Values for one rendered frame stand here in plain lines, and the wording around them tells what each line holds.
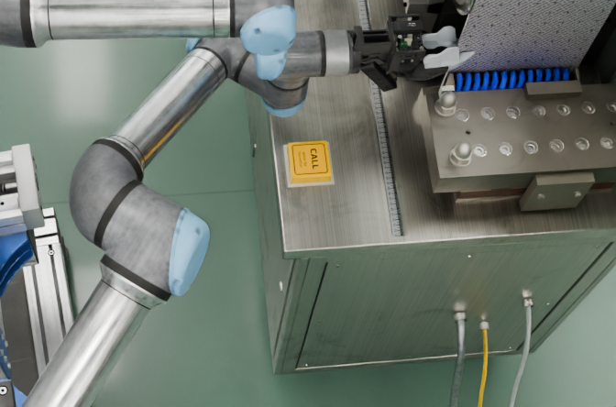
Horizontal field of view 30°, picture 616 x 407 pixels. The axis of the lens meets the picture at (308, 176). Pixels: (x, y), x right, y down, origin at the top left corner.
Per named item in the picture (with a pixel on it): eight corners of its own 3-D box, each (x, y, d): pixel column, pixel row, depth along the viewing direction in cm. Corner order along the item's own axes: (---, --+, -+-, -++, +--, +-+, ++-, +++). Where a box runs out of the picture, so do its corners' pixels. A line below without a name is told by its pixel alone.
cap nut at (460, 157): (447, 148, 190) (453, 136, 186) (468, 147, 190) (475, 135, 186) (451, 168, 188) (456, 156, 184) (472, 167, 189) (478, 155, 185)
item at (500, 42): (445, 72, 197) (468, 14, 181) (576, 66, 200) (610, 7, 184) (445, 75, 197) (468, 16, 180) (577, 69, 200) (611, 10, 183)
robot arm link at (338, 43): (323, 84, 188) (317, 42, 191) (350, 83, 189) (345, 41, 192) (328, 61, 181) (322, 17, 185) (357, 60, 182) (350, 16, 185)
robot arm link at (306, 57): (252, 50, 191) (254, 23, 183) (317, 47, 192) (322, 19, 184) (256, 92, 187) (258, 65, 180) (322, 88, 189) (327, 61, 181)
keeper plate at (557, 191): (518, 201, 200) (534, 174, 190) (573, 197, 202) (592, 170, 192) (521, 214, 199) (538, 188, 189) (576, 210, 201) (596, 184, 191)
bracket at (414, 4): (380, 53, 212) (408, -46, 184) (414, 51, 213) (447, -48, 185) (384, 76, 210) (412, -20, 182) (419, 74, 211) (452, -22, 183)
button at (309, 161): (286, 148, 202) (287, 142, 200) (325, 146, 203) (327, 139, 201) (291, 184, 199) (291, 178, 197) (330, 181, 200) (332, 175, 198)
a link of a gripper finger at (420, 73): (449, 74, 188) (397, 76, 187) (447, 80, 189) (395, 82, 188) (445, 50, 190) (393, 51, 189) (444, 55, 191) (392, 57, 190)
